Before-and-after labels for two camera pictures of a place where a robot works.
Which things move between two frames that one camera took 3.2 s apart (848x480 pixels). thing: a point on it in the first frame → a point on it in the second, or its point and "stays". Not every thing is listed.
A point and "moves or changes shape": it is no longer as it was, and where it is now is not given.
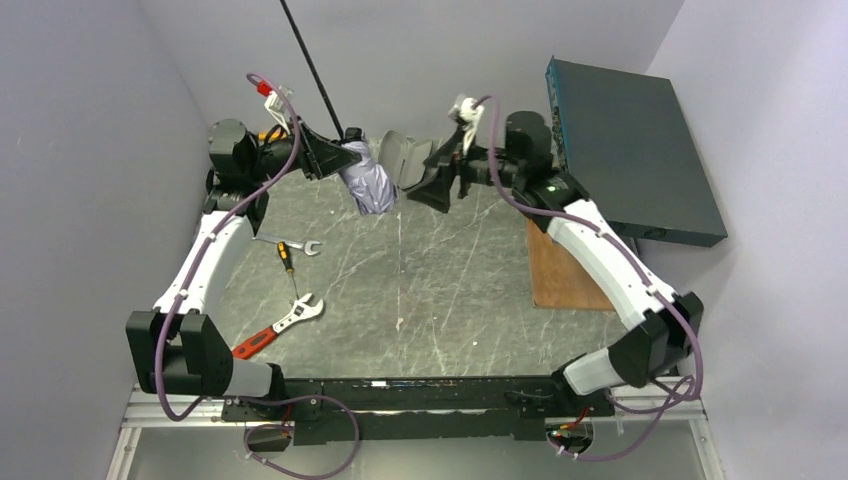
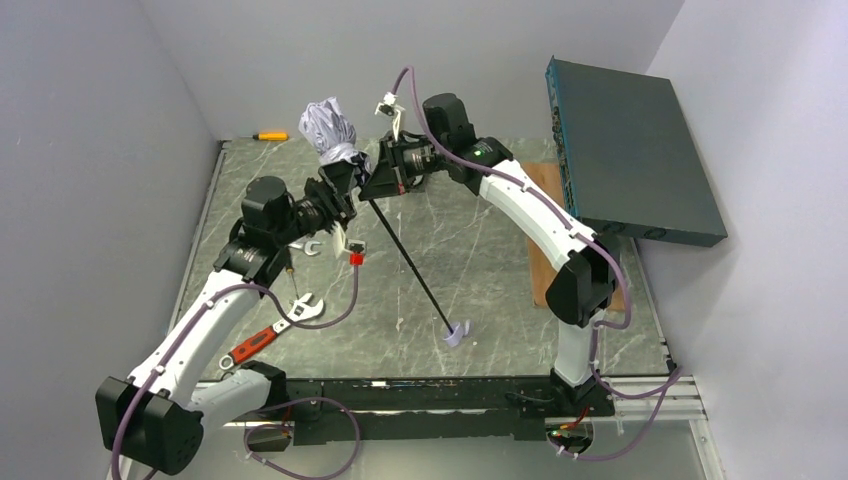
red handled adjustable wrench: [299, 311] stays
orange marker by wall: [263, 135] stays
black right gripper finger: [436, 193] → [383, 180]
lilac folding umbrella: [371, 183] moves or changes shape
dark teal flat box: [624, 138] stays
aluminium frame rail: [682, 403] stays
